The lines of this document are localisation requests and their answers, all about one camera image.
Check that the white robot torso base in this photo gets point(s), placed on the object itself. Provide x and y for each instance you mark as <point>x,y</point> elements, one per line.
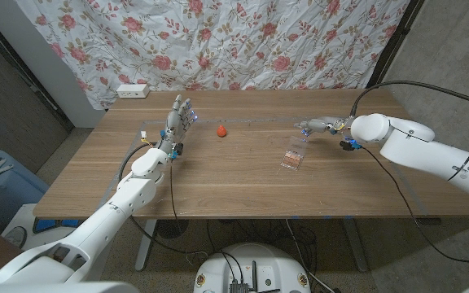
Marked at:
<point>267,264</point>

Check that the blue plastic bin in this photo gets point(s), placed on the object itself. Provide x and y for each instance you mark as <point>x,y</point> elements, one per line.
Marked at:
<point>10,191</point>

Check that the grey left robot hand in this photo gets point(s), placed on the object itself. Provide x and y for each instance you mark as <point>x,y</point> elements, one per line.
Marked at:
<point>174,126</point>

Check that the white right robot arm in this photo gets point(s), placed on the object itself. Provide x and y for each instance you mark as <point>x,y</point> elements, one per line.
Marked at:
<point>405,142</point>

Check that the white power strip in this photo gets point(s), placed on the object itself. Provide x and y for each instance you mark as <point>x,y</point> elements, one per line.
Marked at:
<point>132,91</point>

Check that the white and blue floor device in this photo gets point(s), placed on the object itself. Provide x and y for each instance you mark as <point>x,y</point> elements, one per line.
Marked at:
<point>18,221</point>

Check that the red ball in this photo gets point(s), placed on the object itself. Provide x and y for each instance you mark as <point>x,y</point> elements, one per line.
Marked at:
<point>222,131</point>

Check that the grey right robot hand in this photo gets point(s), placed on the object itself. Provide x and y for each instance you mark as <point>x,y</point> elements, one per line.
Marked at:
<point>324,125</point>

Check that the clear-lid eyeshadow palette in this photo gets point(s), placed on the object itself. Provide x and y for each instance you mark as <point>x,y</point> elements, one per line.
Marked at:
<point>292,159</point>

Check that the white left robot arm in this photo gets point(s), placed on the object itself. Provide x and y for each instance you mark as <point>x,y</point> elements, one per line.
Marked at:
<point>108,219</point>

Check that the white table leg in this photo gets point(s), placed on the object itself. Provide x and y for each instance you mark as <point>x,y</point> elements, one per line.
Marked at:
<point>356,246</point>
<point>145,244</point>

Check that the black backdrop stand pole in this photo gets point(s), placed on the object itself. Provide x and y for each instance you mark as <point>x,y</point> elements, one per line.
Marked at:
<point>393,40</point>

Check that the floral print backdrop cloth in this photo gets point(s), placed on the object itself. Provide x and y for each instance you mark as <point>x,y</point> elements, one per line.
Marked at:
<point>218,45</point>

